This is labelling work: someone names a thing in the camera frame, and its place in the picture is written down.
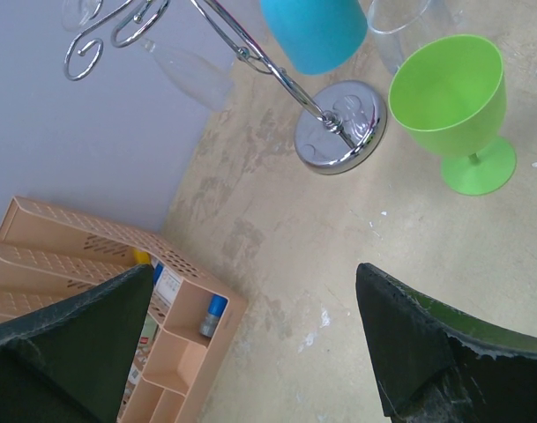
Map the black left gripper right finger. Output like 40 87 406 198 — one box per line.
355 263 537 422

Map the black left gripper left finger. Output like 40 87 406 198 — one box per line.
0 264 153 422

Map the blue plastic goblet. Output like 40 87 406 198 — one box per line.
260 0 368 75

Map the chrome wine glass rack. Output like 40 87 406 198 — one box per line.
63 0 389 176

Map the tall clear flute glass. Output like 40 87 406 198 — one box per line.
367 0 457 75

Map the white green small box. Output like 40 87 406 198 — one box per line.
124 314 159 396

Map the peach plastic file organizer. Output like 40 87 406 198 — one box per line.
0 197 247 422

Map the white blue small box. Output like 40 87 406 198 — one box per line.
153 263 182 307

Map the yellow small bottle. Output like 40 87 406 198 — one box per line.
132 249 152 265

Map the small blue grey cylinder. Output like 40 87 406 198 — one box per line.
199 294 228 338

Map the green plastic goblet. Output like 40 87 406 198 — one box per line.
388 34 517 196

